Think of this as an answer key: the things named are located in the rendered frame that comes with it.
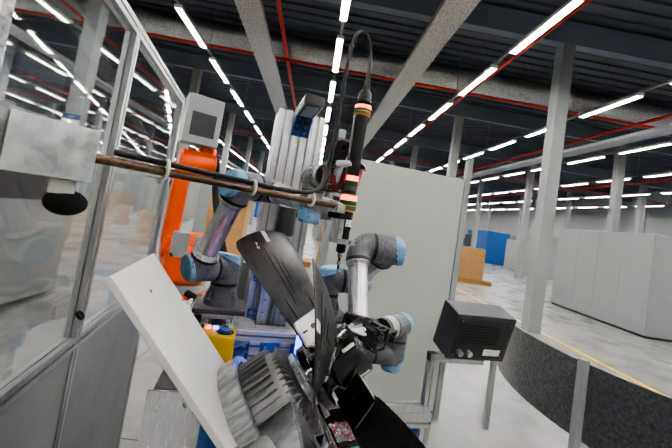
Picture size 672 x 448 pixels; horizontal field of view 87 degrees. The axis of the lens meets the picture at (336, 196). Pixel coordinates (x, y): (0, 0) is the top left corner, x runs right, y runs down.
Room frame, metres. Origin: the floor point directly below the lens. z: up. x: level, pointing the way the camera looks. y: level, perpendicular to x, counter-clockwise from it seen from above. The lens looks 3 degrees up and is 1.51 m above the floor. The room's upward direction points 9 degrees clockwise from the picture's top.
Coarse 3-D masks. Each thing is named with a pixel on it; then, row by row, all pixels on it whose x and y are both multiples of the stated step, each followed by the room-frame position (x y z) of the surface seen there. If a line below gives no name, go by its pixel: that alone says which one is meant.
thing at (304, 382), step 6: (294, 354) 0.83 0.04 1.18; (294, 360) 0.79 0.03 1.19; (294, 366) 0.77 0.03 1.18; (300, 366) 0.79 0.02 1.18; (300, 372) 0.76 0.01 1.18; (300, 378) 0.76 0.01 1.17; (306, 378) 0.77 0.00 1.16; (300, 384) 0.75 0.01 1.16; (306, 384) 0.75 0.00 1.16; (306, 390) 0.75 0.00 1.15; (312, 390) 0.76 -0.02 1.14; (312, 396) 0.75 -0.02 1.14; (312, 402) 0.75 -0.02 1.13; (318, 402) 0.76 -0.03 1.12; (324, 408) 0.80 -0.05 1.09
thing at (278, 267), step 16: (240, 240) 0.80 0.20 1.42; (272, 240) 0.90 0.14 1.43; (288, 240) 0.97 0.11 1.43; (256, 256) 0.82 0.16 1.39; (272, 256) 0.86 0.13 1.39; (288, 256) 0.91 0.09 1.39; (256, 272) 0.80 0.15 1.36; (272, 272) 0.83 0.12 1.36; (288, 272) 0.87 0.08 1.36; (304, 272) 0.92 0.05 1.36; (272, 288) 0.81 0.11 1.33; (288, 288) 0.84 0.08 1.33; (304, 288) 0.88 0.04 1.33; (288, 304) 0.82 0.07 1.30; (304, 304) 0.85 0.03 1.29; (288, 320) 0.81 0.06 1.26
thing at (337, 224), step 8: (336, 208) 0.87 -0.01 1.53; (344, 208) 0.89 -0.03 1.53; (328, 216) 0.89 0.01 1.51; (336, 216) 0.87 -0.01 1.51; (344, 216) 0.88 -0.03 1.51; (336, 224) 0.89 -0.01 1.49; (336, 232) 0.89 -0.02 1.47; (336, 240) 0.89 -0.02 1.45; (344, 240) 0.89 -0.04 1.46; (352, 240) 0.91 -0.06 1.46
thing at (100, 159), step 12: (96, 156) 0.49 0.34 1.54; (108, 156) 0.50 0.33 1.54; (132, 168) 0.53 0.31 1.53; (144, 168) 0.54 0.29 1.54; (156, 168) 0.55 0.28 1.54; (192, 180) 0.60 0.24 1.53; (204, 180) 0.61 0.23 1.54; (216, 180) 0.63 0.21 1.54; (264, 192) 0.71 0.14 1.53; (276, 192) 0.73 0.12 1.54; (324, 204) 0.84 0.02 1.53
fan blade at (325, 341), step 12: (312, 264) 0.58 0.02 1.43; (324, 288) 0.63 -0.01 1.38; (324, 300) 0.61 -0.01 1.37; (324, 312) 0.60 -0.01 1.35; (324, 324) 0.59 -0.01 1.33; (336, 324) 0.72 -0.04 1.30; (324, 336) 0.58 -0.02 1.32; (336, 336) 0.71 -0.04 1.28; (324, 348) 0.59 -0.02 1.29; (324, 360) 0.62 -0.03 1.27; (324, 372) 0.65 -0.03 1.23
